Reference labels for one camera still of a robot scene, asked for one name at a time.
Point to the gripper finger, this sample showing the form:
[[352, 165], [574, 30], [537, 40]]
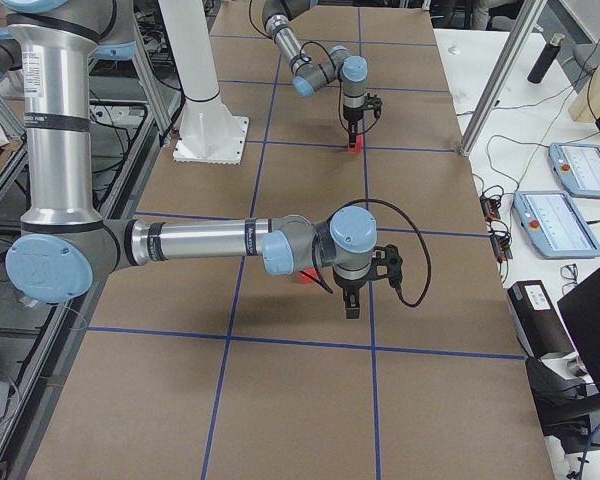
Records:
[[351, 301], [352, 130]]

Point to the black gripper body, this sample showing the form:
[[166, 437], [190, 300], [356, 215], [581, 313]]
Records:
[[348, 288], [352, 115]]

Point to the teach pendant near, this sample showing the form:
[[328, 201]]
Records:
[[554, 225]]

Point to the teach pendant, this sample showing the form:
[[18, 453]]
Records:
[[577, 167], [554, 225]]

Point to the black box with label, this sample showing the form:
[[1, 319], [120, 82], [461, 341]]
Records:
[[537, 323]]

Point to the eyeglasses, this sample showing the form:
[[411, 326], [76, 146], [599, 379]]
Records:
[[570, 275]]

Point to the black water bottle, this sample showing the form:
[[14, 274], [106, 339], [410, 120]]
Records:
[[545, 59]]

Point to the teach pendant far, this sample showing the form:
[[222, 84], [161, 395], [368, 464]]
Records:
[[577, 167]]

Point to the white pedestal base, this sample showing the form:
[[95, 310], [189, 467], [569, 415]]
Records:
[[208, 132]]

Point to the aluminium frame post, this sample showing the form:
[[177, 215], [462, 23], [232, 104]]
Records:
[[510, 52]]

